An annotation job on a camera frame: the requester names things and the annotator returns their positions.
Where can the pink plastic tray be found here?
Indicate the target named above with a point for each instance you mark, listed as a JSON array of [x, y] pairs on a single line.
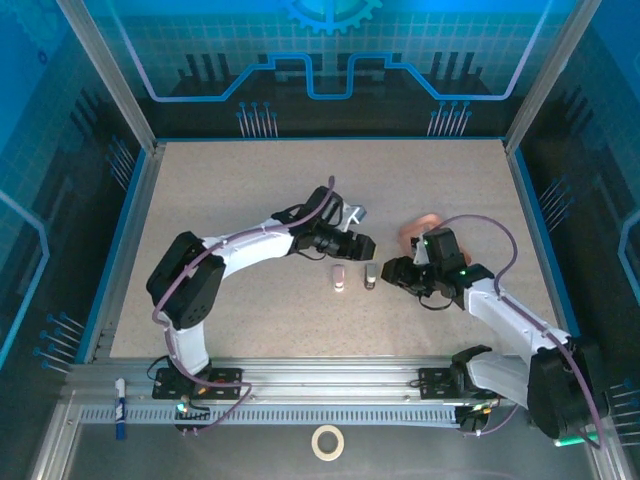
[[412, 230]]

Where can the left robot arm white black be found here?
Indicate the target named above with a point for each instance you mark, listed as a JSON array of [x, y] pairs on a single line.
[[250, 247]]

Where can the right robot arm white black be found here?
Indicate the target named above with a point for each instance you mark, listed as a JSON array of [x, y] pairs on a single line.
[[510, 320]]

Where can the right black controller board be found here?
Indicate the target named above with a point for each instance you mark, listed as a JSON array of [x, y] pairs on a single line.
[[472, 420]]

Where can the black controller board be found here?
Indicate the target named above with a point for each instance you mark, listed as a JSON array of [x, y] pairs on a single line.
[[197, 414], [472, 420]]

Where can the masking tape roll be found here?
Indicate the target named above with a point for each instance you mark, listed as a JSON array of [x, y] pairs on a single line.
[[315, 442]]

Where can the green pen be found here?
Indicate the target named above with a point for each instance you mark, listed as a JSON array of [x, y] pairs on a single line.
[[575, 441]]

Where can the left black controller board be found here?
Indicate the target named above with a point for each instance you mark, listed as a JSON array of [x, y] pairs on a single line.
[[197, 414]]

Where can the blue marker pen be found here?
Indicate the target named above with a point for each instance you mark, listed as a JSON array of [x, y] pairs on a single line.
[[120, 415]]

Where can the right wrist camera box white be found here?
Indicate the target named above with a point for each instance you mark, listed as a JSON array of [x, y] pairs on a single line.
[[418, 252]]

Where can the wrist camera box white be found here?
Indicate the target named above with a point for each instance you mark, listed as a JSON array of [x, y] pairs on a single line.
[[418, 252], [356, 214]]

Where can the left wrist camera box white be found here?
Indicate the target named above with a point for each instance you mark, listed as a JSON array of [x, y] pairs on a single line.
[[356, 214]]

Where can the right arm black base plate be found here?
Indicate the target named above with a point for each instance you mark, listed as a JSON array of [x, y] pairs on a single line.
[[432, 382]]

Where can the aluminium mounting rail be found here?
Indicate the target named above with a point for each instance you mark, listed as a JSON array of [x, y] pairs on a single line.
[[325, 375]]

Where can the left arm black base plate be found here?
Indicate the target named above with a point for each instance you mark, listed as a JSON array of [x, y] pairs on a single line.
[[227, 382]]

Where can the aluminium frame post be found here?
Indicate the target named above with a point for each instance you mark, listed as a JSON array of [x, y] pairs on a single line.
[[550, 75], [112, 75]]

